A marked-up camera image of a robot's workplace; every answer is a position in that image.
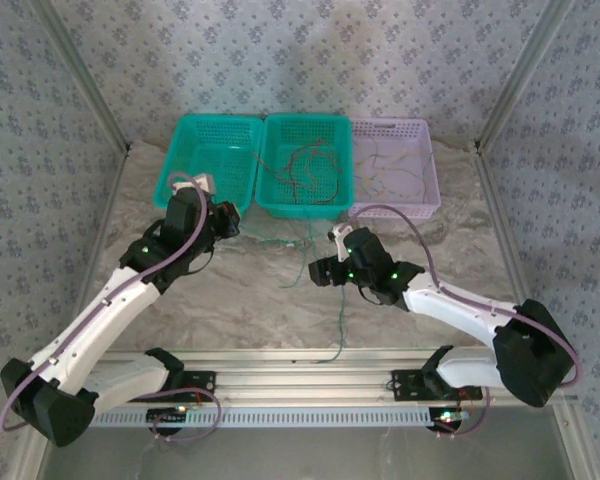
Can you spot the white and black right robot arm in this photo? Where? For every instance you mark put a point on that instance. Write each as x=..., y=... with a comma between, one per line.
x=450, y=305

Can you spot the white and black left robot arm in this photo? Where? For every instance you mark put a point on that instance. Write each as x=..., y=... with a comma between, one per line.
x=95, y=315

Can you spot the lilac perforated plastic basket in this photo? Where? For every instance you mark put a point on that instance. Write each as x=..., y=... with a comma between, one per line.
x=395, y=210

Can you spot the teal perforated plastic basket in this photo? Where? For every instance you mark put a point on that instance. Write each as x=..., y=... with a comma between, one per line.
x=205, y=150
x=305, y=210

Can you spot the small black controller board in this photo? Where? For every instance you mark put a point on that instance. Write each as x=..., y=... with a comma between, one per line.
x=447, y=417
x=167, y=416

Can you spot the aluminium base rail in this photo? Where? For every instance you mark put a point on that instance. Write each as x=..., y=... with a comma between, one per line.
x=305, y=367

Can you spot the aluminium frame post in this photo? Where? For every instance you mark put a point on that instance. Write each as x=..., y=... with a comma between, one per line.
x=80, y=75
x=525, y=75

